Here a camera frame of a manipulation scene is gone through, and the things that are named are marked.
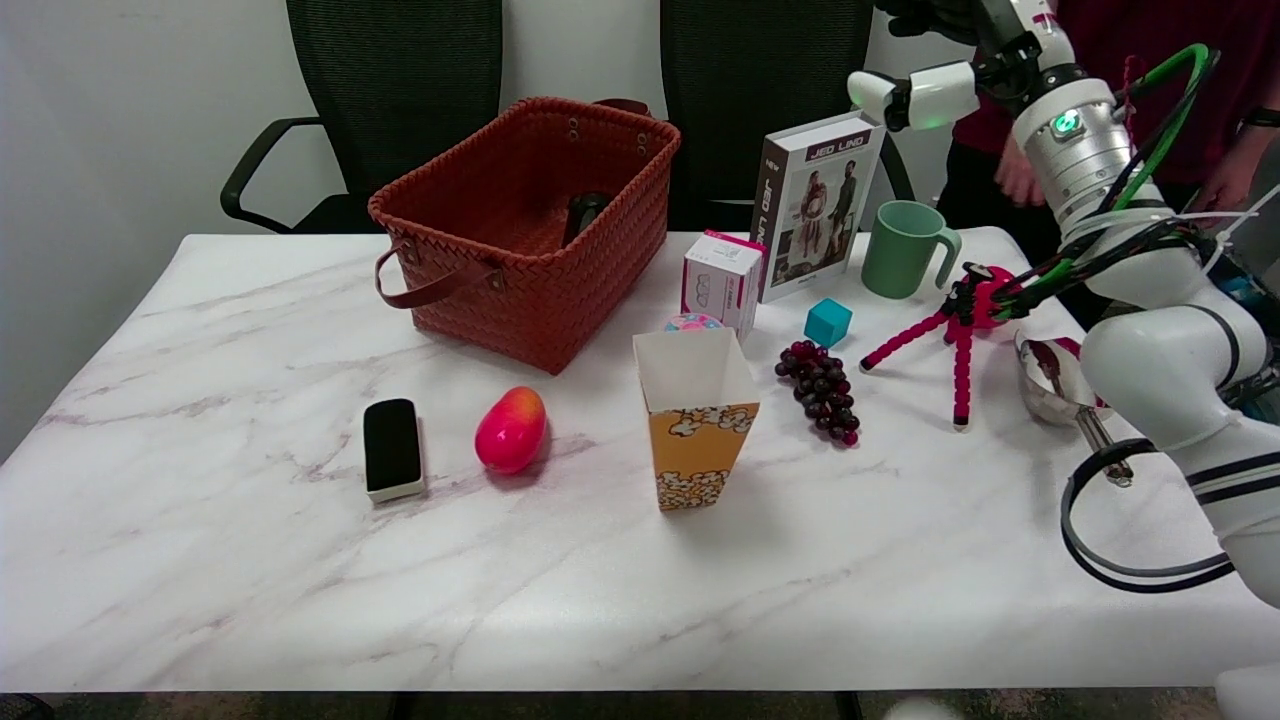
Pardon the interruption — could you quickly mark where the person left hand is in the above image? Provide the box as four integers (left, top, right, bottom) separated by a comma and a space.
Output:
1190, 150, 1248, 213

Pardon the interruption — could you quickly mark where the person right hand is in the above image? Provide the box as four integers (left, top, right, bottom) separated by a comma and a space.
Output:
994, 130, 1048, 209

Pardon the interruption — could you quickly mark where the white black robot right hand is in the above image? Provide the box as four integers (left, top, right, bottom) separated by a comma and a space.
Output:
848, 0, 1083, 133

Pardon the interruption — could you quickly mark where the person left forearm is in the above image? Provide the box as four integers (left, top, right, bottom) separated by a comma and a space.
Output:
1215, 122, 1280, 179

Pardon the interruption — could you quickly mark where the red woven basket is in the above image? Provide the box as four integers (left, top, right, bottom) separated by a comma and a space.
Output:
367, 97, 682, 375

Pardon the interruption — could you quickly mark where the person in maroon shirt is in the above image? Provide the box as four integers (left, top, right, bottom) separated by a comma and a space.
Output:
935, 0, 1280, 331

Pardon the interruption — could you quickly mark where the green mug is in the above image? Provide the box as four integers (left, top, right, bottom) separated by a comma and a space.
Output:
861, 200, 964, 300

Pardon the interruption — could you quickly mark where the pink flexible tripod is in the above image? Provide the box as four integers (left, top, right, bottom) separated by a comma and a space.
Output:
860, 262, 1025, 431

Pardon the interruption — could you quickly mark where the white hardcover book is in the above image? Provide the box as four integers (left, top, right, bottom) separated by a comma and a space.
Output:
750, 110, 889, 303

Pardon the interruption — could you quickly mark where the metal ladle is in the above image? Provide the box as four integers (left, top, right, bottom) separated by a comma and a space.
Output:
1015, 330, 1137, 489

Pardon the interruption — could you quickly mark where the teal cube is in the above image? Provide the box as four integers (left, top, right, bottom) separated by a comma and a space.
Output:
804, 298, 854, 349

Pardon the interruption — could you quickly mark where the black mesh office chair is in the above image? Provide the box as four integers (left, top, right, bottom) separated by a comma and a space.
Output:
660, 0, 876, 233

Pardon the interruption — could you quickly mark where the purple toy grape bunch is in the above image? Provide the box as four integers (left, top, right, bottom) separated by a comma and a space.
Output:
775, 340, 862, 448

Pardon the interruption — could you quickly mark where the small pink white carton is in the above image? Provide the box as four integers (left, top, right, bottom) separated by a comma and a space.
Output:
681, 230, 768, 341

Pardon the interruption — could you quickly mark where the yellow popcorn paper box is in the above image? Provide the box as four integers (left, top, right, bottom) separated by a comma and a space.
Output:
633, 327, 761, 512

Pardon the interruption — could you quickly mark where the red toy mango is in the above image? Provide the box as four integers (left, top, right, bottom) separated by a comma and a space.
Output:
474, 386, 548, 475

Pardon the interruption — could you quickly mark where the black office chair with armrest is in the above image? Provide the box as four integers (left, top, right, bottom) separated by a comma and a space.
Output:
220, 0, 504, 236

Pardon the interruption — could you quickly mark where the black whiteboard eraser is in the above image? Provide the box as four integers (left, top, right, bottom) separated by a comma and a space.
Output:
362, 398, 427, 504

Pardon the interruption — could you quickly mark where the white cable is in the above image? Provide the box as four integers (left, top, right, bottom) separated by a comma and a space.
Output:
1065, 185, 1280, 253

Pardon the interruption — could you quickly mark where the green cable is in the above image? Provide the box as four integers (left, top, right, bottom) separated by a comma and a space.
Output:
1008, 43, 1222, 303

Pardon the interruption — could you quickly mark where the black cable bundle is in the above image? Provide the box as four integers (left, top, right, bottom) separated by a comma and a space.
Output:
990, 215, 1280, 323

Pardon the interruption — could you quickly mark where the black cable loop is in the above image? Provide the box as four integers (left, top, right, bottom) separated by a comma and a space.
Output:
1060, 437, 1243, 594

